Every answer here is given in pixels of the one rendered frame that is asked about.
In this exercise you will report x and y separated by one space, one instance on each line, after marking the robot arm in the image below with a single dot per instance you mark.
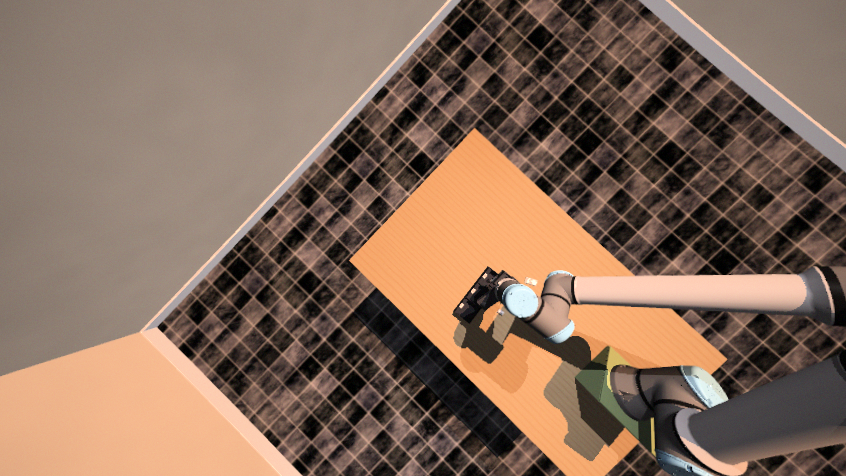
801 411

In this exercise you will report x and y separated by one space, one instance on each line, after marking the black rack of bins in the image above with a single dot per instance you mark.
466 309

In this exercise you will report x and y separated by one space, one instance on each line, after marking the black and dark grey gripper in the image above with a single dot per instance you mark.
503 274

